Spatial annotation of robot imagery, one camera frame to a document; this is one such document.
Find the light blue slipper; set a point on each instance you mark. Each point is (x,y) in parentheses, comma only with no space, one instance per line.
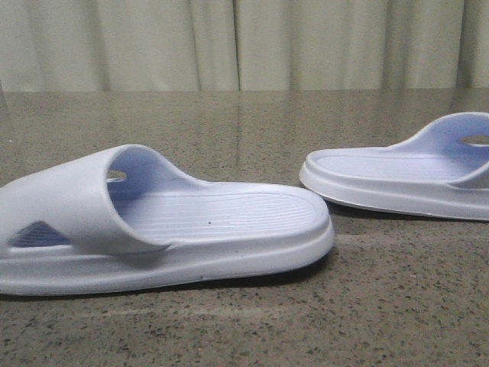
(433,173)
(126,219)

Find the white pleated curtain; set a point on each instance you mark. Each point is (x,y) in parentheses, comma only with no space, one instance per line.
(242,45)

